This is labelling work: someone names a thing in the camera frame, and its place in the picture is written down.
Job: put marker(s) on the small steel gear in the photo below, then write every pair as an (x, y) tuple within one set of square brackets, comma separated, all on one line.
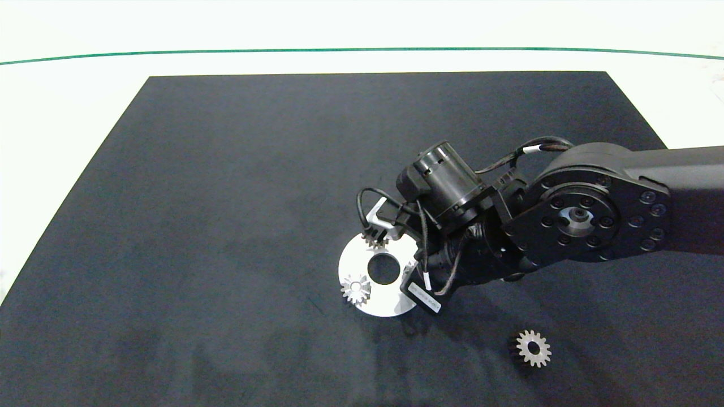
[(378, 244), (363, 295)]

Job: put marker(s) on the larger steel gear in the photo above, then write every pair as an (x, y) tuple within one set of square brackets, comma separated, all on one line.
[(542, 355)]

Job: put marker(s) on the round white plate with pins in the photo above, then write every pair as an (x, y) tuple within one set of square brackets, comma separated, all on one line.
[(386, 303)]

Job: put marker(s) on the dark rectangular mat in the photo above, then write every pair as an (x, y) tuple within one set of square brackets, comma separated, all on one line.
[(215, 226)]

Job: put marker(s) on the boxy wrist camera shiny side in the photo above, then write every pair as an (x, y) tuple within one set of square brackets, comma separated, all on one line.
[(388, 212)]

